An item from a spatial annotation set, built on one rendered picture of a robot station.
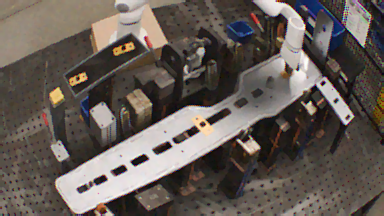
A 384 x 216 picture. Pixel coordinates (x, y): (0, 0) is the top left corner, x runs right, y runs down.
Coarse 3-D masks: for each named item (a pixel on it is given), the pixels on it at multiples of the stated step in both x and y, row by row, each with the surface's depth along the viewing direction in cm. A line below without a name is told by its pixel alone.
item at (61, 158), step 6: (60, 144) 223; (54, 150) 220; (60, 150) 221; (54, 156) 222; (60, 156) 219; (66, 156) 220; (54, 162) 229; (60, 162) 218; (66, 162) 222; (60, 168) 223; (66, 168) 225; (60, 174) 232
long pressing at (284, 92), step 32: (288, 96) 258; (160, 128) 242; (224, 128) 245; (96, 160) 228; (128, 160) 232; (160, 160) 234; (192, 160) 236; (64, 192) 215; (96, 192) 219; (128, 192) 223
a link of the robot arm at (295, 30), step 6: (294, 18) 240; (288, 24) 240; (294, 24) 237; (300, 24) 238; (288, 30) 242; (294, 30) 238; (300, 30) 237; (288, 36) 244; (294, 36) 241; (300, 36) 240; (288, 42) 246; (294, 42) 244; (300, 42) 244
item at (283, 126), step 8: (280, 120) 251; (280, 128) 249; (288, 128) 250; (272, 136) 257; (280, 136) 252; (272, 144) 260; (280, 144) 256; (272, 152) 263; (264, 160) 270; (272, 160) 266; (264, 168) 272
